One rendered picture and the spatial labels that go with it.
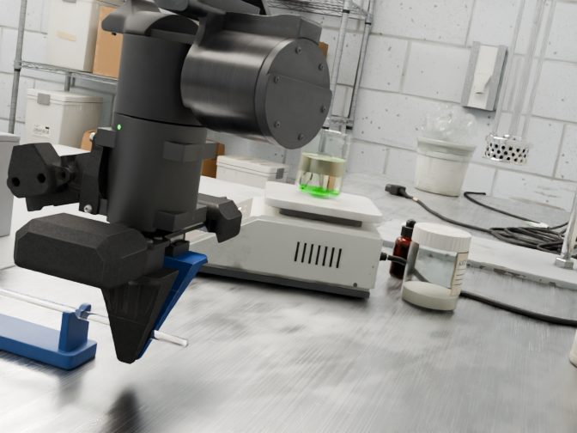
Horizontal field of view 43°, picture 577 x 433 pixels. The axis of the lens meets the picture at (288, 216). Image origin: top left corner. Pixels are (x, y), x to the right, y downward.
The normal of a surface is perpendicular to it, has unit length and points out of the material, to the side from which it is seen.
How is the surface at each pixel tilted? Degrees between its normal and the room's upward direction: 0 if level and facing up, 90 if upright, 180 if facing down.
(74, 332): 90
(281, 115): 90
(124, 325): 107
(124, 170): 90
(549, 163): 90
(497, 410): 0
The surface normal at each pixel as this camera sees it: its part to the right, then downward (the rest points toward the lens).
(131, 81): -0.53, 0.07
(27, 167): -0.30, 0.13
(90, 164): -0.23, -0.18
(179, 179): 0.62, 0.24
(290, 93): 0.77, 0.24
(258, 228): 0.02, 0.18
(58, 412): 0.17, -0.97
